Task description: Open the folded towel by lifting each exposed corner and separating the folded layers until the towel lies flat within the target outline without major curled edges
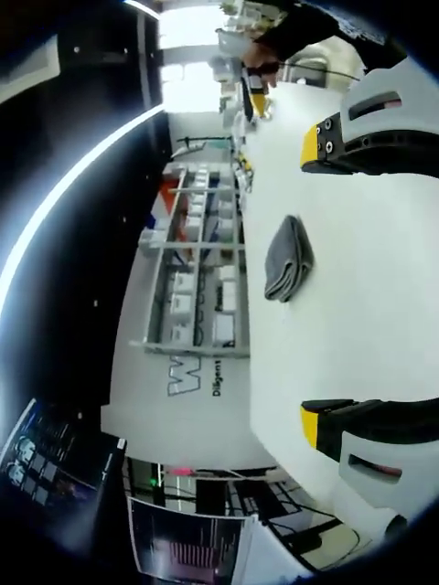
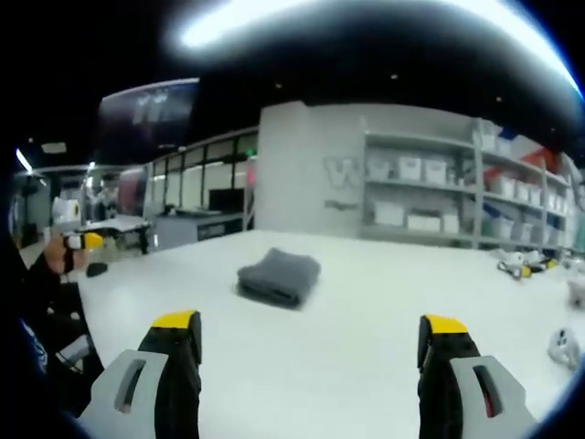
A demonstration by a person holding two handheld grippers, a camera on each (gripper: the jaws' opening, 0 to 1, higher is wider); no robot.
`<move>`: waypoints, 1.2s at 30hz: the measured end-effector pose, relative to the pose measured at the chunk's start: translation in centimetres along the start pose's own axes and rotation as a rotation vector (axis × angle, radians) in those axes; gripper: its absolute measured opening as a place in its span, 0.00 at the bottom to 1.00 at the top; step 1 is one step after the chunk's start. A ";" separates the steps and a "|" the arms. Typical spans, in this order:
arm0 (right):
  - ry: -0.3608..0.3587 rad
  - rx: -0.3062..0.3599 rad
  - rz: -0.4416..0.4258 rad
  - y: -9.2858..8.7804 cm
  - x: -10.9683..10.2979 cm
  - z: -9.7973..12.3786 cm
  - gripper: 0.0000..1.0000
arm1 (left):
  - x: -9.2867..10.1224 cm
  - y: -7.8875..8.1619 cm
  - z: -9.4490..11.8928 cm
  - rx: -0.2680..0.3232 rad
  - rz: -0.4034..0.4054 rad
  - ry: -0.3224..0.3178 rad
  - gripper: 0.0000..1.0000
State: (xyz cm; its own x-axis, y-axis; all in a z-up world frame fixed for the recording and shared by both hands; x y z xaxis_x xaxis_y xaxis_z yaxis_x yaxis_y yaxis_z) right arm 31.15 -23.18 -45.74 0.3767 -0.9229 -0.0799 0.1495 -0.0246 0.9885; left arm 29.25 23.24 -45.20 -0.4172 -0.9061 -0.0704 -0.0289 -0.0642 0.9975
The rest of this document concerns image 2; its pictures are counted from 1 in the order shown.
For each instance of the grey towel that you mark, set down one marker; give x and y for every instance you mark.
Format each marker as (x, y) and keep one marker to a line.
(279, 274)

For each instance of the person's left hand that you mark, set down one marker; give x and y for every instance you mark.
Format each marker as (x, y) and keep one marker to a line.
(57, 256)

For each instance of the white work table black legs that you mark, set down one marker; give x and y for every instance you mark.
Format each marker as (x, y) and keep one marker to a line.
(114, 225)

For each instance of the small black object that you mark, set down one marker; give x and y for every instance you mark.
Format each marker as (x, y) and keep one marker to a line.
(97, 269)

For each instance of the white roll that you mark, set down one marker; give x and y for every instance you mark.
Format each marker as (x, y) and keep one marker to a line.
(68, 211)

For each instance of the person's dark clothing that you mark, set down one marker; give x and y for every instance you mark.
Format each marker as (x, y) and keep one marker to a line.
(41, 329)

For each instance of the short ceiling light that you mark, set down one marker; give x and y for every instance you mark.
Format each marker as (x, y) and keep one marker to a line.
(22, 159)

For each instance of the grey counter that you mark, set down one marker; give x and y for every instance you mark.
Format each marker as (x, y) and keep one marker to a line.
(196, 226)

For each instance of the white rounded object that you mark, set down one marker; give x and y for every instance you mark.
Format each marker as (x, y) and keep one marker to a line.
(564, 347)

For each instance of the spare yellow-tipped gripper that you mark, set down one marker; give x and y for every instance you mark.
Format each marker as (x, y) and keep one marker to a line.
(525, 267)

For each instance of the dark hanging display screen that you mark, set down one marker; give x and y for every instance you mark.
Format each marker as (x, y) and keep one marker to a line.
(146, 114)

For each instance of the black monitor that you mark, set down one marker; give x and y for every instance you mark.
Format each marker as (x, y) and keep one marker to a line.
(227, 200)

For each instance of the grey metal shelving unit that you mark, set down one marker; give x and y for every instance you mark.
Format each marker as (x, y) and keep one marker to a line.
(525, 201)
(418, 183)

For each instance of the grey shelving with white boxes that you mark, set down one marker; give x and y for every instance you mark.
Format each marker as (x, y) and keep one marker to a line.
(411, 167)

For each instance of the long ceiling light strip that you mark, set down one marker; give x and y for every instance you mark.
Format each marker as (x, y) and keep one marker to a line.
(219, 27)

